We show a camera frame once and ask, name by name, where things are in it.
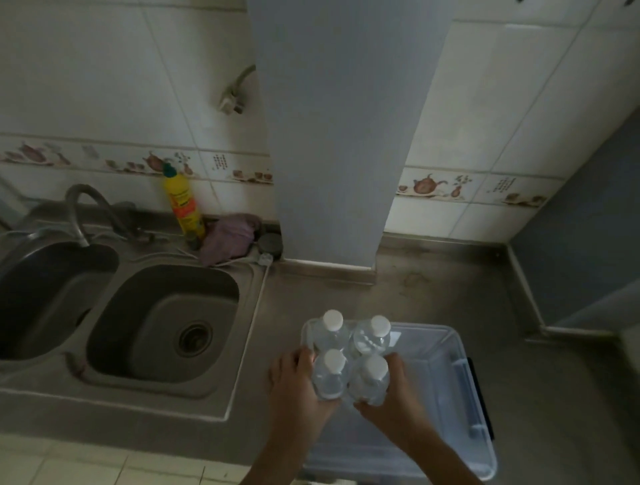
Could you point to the clear plastic storage box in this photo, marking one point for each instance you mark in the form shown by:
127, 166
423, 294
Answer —
430, 394

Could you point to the yellow dish soap bottle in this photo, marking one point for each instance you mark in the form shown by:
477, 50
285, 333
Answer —
184, 205

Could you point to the person's left thumb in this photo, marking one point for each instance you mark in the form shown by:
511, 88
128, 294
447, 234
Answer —
304, 355

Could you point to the person's right forearm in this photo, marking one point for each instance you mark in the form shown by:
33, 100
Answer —
440, 454

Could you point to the round metal drain strainer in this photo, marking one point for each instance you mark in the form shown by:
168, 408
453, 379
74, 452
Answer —
194, 339

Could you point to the person's right hand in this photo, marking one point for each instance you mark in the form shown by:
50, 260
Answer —
400, 404

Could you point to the clear white-capped water bottle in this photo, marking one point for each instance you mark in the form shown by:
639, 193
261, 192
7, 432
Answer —
332, 331
331, 375
372, 337
371, 382

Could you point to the person's left hand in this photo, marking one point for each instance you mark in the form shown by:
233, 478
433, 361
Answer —
292, 394

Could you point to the black round sink plug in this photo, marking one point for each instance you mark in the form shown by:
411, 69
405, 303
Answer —
270, 245

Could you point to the stainless steel double sink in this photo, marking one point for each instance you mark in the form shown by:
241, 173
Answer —
150, 320

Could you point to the person's left forearm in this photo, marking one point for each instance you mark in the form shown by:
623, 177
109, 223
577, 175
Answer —
285, 454

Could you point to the curved metal faucet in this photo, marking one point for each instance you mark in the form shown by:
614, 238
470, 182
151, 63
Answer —
80, 210

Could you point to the person's right thumb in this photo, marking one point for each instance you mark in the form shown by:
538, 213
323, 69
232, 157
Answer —
396, 367

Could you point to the purple cleaning cloth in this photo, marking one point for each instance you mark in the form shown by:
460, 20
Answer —
227, 237

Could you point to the metal wall water valve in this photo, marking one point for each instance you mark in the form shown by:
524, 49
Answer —
234, 96

